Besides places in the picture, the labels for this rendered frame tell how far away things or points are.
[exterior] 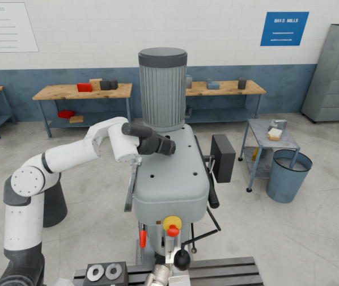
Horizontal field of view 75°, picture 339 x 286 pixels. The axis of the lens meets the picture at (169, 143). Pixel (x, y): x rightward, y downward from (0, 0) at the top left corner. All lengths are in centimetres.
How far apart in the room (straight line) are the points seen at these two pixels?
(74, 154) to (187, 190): 34
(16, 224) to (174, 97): 67
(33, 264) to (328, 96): 571
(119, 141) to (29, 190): 26
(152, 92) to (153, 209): 46
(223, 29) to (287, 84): 206
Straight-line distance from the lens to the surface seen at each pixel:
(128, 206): 65
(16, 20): 550
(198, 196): 70
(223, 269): 170
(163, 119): 95
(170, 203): 71
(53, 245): 312
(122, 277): 146
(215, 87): 466
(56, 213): 317
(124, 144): 61
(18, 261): 77
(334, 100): 601
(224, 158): 118
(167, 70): 88
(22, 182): 68
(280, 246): 309
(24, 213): 72
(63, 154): 66
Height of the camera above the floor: 238
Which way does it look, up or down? 33 degrees down
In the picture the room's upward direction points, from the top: straight up
